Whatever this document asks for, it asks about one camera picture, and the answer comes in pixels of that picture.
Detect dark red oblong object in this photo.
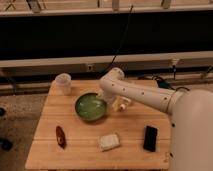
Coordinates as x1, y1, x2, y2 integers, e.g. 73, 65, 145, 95
56, 126, 66, 148

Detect white sponge block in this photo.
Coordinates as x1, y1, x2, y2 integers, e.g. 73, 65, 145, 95
98, 133, 120, 151

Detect wooden folding table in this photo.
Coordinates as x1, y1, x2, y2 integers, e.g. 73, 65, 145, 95
25, 80, 170, 170

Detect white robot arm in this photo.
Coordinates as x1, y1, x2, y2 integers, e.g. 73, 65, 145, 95
99, 68, 213, 171

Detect green ceramic bowl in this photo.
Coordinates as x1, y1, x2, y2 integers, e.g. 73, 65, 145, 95
75, 93, 107, 121

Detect black rectangular device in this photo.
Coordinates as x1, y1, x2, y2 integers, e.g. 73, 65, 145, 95
143, 126, 158, 152

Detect clear plastic cup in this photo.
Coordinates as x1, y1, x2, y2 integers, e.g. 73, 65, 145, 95
55, 73, 71, 95

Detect black hanging cable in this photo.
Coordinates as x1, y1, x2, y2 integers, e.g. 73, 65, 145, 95
102, 4, 135, 72

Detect black caster wheel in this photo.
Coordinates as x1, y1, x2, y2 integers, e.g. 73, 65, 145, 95
0, 138, 13, 151

